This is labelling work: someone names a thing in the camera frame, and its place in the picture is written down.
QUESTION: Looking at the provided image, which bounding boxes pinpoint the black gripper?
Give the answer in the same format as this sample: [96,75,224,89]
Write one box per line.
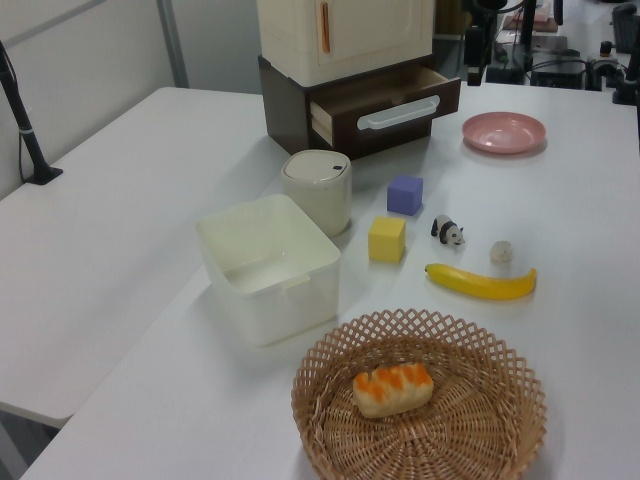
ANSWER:
[464,24,489,87]

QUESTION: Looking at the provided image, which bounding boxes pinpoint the black and white panda toy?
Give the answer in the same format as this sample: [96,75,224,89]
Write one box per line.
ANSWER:
[430,214,466,249]

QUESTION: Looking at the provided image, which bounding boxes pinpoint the brown wooden drawer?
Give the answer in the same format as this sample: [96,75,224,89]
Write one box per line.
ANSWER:
[306,66,463,151]

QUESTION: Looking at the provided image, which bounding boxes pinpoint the dark brown drawer housing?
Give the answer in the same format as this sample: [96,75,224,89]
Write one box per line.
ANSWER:
[257,53,437,160]

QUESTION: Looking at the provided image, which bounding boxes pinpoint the yellow toy banana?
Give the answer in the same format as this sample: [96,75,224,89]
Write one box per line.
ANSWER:
[424,262,539,302]

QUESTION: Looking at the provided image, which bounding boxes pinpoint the orange striped toy bread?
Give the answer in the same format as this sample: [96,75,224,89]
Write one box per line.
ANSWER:
[352,363,434,419]

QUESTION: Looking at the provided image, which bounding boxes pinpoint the pink plastic plate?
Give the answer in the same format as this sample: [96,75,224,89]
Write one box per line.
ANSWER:
[461,111,548,155]

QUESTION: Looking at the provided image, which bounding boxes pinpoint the white plastic box lid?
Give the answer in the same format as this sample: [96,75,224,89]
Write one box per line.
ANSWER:
[256,0,434,91]

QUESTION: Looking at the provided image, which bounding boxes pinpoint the purple foam cube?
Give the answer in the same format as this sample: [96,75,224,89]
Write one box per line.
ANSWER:
[386,174,425,217]

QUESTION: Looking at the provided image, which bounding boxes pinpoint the black equipment stand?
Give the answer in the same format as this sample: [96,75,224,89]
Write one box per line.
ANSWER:
[608,63,640,105]

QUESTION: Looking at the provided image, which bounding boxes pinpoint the yellow foam cube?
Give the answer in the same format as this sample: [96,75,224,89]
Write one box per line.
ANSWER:
[367,215,407,263]

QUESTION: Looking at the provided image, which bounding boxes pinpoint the beige lidded trash can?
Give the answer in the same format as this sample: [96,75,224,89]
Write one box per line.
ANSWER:
[281,148,353,238]

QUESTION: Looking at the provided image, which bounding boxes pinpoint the cream plastic storage box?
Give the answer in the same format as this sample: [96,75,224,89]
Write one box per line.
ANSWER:
[194,193,343,348]

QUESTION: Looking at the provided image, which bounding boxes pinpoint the woven wicker basket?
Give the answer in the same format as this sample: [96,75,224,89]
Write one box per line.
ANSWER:
[291,308,549,480]

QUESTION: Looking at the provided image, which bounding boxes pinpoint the white drawer handle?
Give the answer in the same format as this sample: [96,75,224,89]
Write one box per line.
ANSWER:
[355,94,441,131]

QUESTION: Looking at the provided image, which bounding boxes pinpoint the orange cabinet door handle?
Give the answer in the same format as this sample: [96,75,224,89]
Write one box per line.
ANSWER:
[319,1,332,53]

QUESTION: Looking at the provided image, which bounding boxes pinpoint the black camera stand pole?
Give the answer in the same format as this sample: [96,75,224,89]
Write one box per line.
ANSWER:
[0,39,65,187]

